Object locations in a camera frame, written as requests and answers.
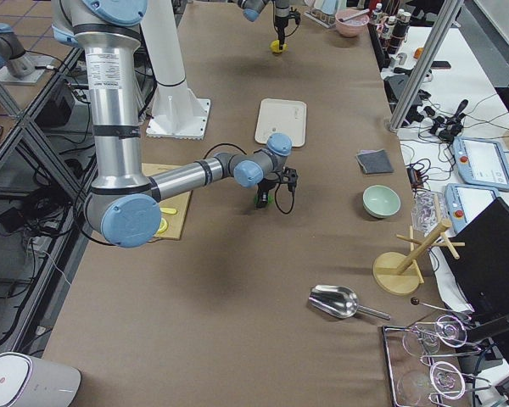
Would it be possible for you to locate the wooden cutting board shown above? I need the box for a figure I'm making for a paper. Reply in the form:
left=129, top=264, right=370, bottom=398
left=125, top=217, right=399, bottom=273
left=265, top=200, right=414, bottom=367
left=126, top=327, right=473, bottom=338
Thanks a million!
left=142, top=163, right=191, bottom=243

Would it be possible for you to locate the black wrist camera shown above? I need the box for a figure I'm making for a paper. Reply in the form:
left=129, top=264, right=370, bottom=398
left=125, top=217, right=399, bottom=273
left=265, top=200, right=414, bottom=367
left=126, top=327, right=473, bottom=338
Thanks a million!
left=280, top=167, right=299, bottom=191

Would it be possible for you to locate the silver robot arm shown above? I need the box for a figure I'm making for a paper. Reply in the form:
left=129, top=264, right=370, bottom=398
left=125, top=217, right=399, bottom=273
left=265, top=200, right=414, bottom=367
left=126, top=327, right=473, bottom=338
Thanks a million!
left=53, top=1, right=292, bottom=248

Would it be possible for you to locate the blue teach pendant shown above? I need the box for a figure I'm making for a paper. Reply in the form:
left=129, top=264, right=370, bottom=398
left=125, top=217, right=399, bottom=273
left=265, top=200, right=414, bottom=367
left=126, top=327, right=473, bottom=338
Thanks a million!
left=445, top=183, right=500, bottom=234
left=452, top=137, right=509, bottom=192

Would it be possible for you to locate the pink ribbed bowl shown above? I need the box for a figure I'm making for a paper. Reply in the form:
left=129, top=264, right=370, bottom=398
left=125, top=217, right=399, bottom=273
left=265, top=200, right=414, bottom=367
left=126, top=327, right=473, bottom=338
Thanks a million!
left=335, top=9, right=370, bottom=38

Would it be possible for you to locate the black monitor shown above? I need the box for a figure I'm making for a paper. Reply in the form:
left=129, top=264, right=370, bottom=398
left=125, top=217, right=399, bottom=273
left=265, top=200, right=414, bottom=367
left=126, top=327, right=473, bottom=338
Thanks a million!
left=445, top=198, right=509, bottom=316

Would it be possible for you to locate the wooden mug tree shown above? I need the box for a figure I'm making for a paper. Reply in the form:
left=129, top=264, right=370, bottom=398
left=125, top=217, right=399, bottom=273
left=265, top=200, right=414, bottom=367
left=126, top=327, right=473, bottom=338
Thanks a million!
left=372, top=192, right=467, bottom=295

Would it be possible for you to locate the green lime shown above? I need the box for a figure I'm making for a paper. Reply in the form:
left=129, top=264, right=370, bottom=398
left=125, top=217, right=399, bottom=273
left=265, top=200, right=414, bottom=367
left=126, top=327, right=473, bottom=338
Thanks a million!
left=254, top=195, right=275, bottom=204

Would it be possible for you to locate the yellow lemon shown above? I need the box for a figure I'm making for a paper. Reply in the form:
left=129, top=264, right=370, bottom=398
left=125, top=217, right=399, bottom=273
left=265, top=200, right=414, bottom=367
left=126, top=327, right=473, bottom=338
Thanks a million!
left=270, top=40, right=288, bottom=54

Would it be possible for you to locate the white round appliance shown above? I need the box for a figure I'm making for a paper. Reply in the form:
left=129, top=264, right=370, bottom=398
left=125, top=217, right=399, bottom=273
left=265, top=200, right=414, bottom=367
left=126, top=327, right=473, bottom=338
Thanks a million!
left=0, top=352, right=81, bottom=406

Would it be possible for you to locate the white rabbit tray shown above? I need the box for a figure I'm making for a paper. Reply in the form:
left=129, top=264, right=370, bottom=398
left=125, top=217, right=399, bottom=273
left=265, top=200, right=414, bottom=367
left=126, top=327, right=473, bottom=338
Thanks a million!
left=254, top=98, right=307, bottom=148

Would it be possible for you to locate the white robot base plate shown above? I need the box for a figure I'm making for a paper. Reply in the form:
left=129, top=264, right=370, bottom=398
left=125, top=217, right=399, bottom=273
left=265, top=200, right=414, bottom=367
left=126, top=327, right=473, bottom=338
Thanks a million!
left=146, top=83, right=211, bottom=140

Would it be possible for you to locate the wire glass rack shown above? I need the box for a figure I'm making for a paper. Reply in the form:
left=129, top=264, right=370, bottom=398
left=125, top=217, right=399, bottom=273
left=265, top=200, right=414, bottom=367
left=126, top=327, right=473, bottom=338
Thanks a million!
left=382, top=314, right=491, bottom=406

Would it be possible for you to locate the folded grey cloth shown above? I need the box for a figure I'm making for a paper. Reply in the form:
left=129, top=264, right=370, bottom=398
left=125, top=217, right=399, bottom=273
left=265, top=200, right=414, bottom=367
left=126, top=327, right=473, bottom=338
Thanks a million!
left=355, top=149, right=394, bottom=175

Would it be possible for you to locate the metal scoop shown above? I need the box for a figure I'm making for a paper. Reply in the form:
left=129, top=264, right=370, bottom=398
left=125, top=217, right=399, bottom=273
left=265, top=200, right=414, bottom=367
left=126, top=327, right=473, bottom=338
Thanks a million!
left=309, top=285, right=391, bottom=321

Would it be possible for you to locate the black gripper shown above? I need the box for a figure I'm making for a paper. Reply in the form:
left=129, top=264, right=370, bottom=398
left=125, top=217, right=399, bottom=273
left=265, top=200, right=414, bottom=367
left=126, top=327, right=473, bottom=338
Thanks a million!
left=255, top=178, right=279, bottom=208
left=274, top=15, right=288, bottom=42

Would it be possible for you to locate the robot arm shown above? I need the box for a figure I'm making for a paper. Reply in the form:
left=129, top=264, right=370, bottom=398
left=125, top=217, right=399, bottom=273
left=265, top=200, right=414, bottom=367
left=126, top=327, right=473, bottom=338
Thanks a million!
left=235, top=0, right=291, bottom=47

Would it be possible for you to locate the mint green bowl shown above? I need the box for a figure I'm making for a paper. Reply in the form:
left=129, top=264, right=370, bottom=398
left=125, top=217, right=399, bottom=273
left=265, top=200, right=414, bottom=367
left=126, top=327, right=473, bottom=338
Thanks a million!
left=362, top=185, right=401, bottom=219

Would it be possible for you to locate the aluminium frame post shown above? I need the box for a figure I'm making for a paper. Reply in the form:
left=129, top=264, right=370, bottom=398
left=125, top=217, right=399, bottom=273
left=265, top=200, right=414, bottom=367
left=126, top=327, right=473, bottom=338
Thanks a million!
left=388, top=0, right=464, bottom=133

